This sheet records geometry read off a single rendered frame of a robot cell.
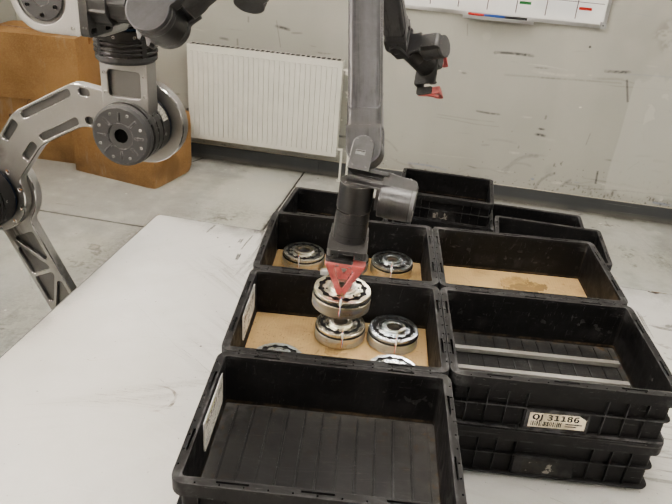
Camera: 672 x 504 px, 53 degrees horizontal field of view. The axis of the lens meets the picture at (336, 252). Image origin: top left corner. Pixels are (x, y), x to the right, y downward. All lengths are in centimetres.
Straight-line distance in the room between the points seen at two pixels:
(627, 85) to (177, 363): 340
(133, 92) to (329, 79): 275
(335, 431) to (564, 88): 339
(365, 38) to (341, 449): 67
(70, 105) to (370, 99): 89
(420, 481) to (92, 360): 79
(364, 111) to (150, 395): 75
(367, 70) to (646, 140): 348
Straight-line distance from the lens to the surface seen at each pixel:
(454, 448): 104
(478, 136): 436
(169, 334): 163
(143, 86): 156
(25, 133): 186
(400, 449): 117
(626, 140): 445
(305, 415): 120
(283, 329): 141
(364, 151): 106
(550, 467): 135
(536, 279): 175
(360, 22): 113
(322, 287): 118
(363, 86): 110
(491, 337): 148
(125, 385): 149
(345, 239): 110
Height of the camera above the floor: 163
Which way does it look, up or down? 27 degrees down
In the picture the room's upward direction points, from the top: 5 degrees clockwise
